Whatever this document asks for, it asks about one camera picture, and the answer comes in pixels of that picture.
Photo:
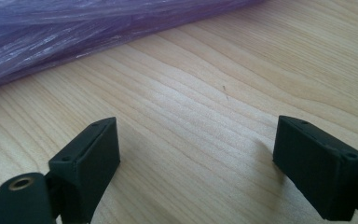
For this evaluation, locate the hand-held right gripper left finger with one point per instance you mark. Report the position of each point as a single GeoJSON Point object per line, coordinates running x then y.
{"type": "Point", "coordinates": [87, 168]}

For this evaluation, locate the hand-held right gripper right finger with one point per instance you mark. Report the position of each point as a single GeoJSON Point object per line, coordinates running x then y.
{"type": "Point", "coordinates": [317, 168]}

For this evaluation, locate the purple plastic bag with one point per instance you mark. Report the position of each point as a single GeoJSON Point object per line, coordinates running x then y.
{"type": "Point", "coordinates": [59, 34]}

